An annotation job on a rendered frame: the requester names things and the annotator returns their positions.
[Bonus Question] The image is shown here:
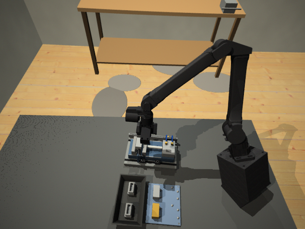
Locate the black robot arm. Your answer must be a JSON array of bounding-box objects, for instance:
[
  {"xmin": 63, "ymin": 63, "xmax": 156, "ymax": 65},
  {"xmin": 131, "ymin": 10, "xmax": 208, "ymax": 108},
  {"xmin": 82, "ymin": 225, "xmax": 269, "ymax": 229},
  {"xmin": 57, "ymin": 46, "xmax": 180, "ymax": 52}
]
[{"xmin": 125, "ymin": 39, "xmax": 255, "ymax": 162}]

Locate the yellow block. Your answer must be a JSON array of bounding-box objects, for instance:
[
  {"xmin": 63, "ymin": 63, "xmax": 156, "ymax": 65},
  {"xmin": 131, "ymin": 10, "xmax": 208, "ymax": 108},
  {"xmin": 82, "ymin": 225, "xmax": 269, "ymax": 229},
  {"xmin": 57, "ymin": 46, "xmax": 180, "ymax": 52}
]
[{"xmin": 152, "ymin": 203, "xmax": 159, "ymax": 219}]

